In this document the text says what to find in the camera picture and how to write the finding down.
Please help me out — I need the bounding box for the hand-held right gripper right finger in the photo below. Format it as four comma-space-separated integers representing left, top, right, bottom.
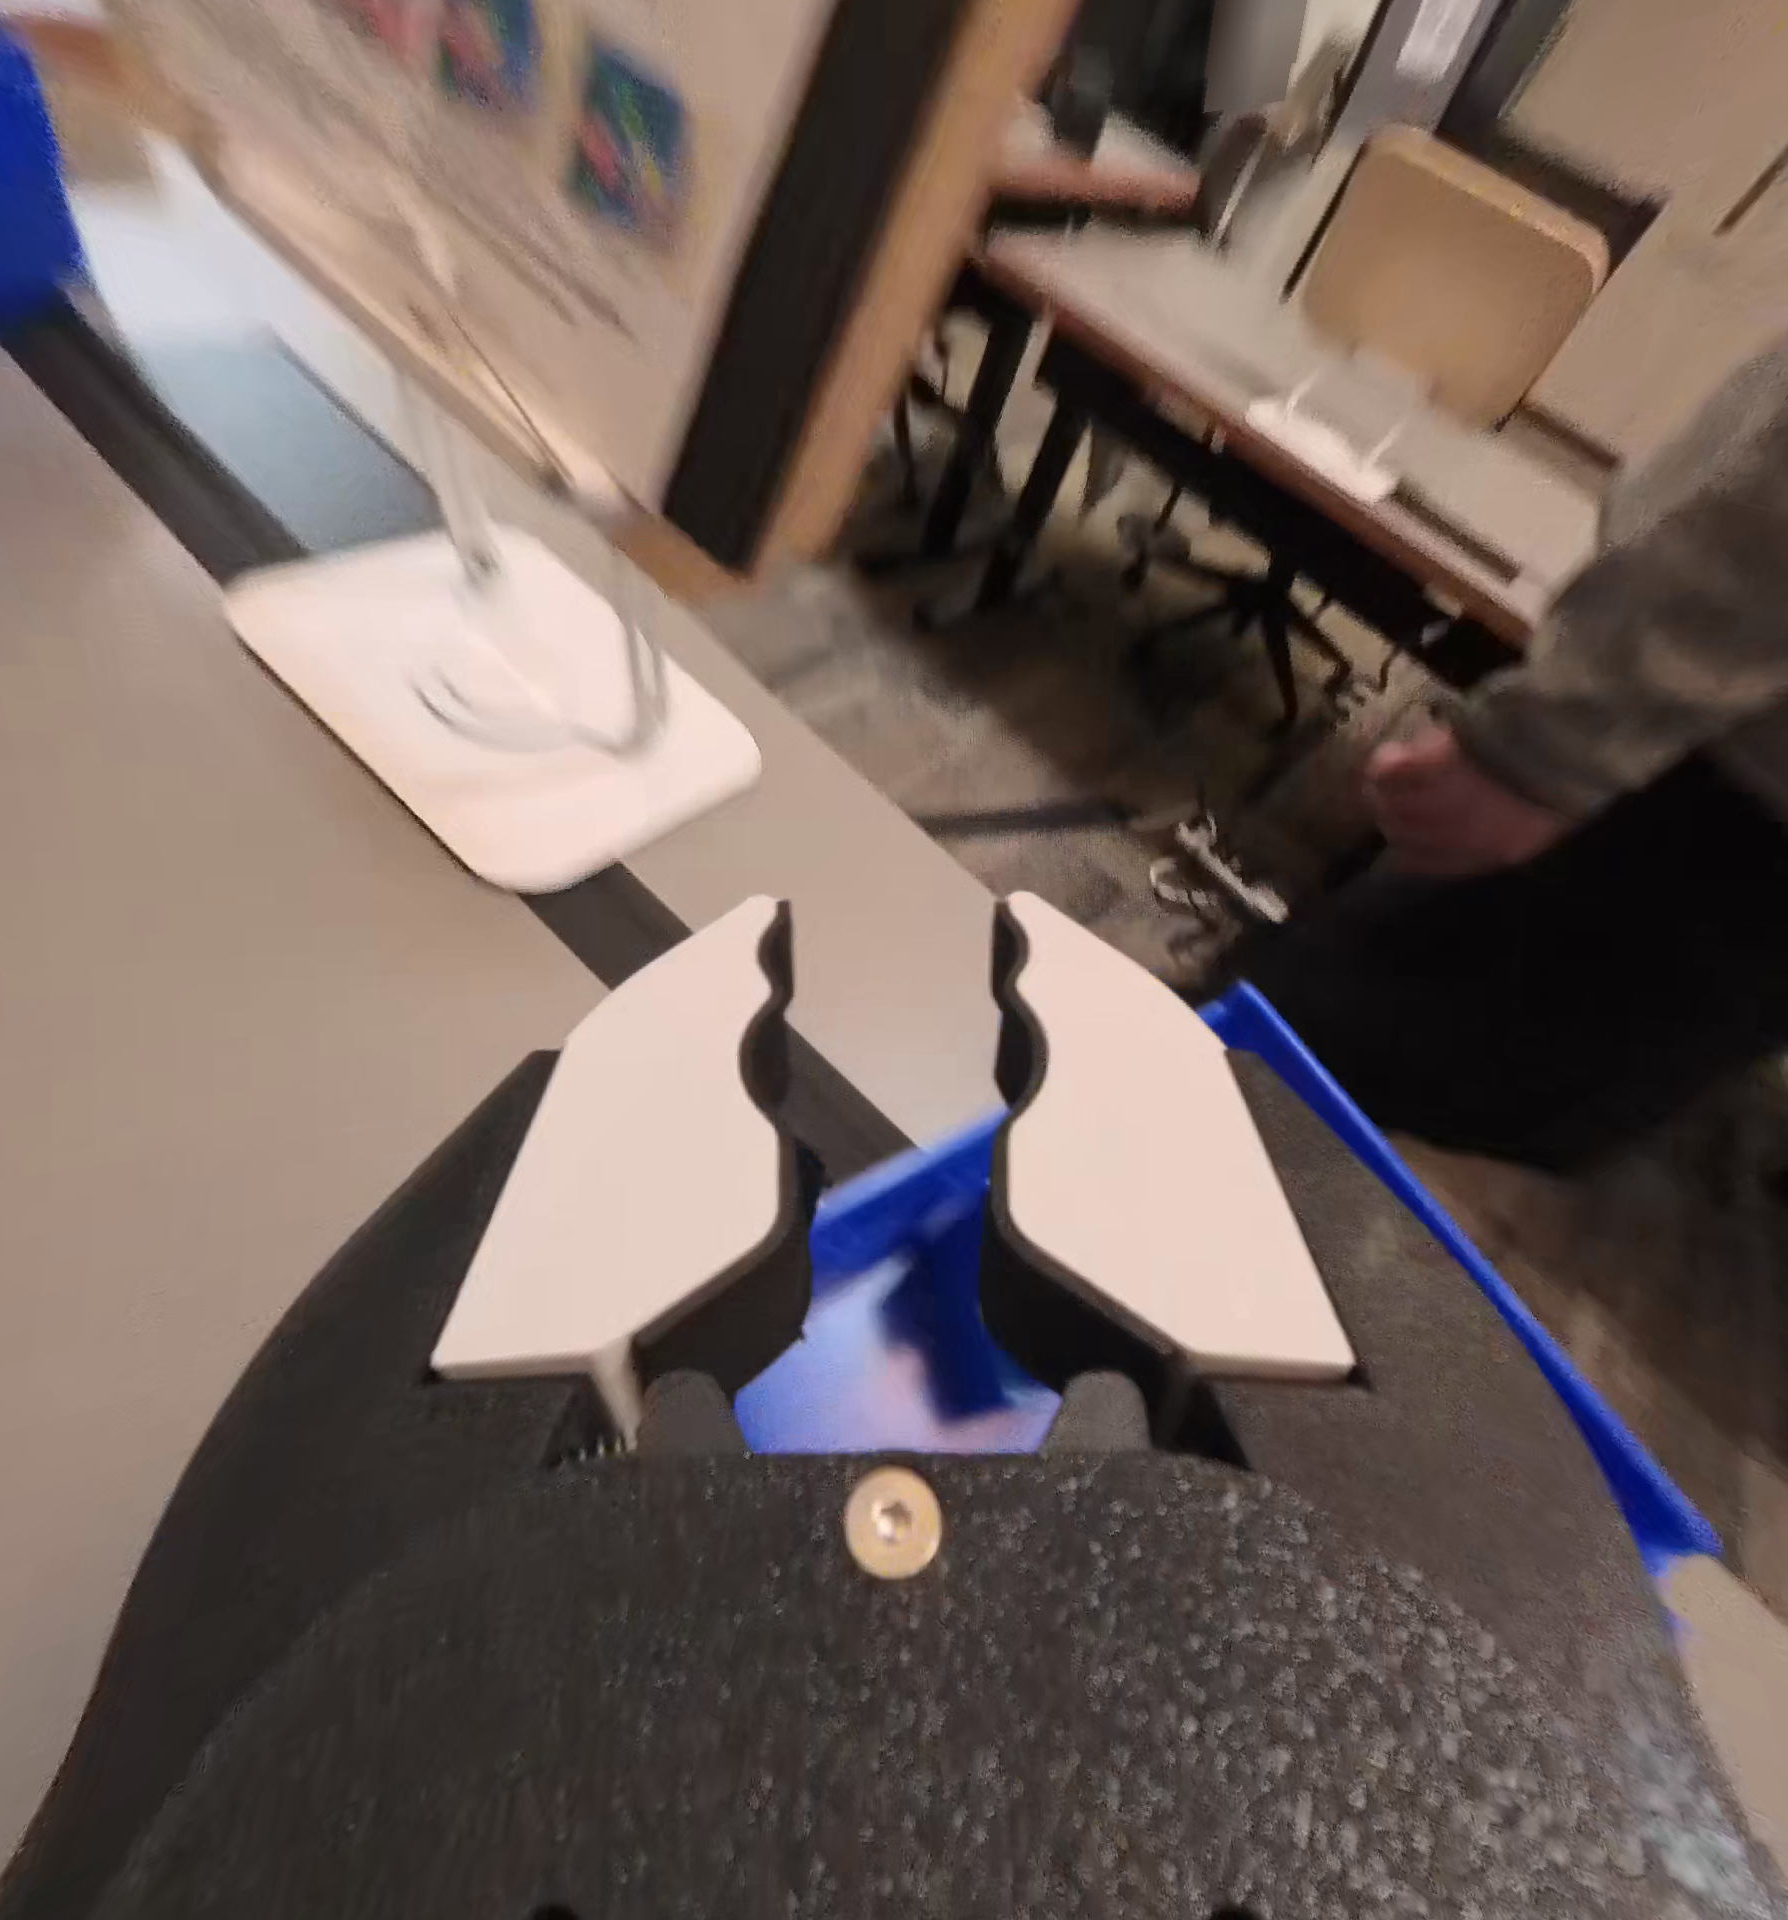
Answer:
978, 892, 1358, 1383

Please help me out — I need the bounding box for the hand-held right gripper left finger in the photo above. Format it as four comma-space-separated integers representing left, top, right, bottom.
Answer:
429, 893, 818, 1444

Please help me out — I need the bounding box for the power strip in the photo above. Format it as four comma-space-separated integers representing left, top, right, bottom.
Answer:
1146, 809, 1293, 929

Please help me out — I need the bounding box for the white document stand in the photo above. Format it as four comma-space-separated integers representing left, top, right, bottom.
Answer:
223, 343, 765, 892
1246, 351, 1424, 505

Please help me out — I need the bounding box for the wooden edged desk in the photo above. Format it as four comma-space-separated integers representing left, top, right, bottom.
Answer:
894, 141, 1609, 720

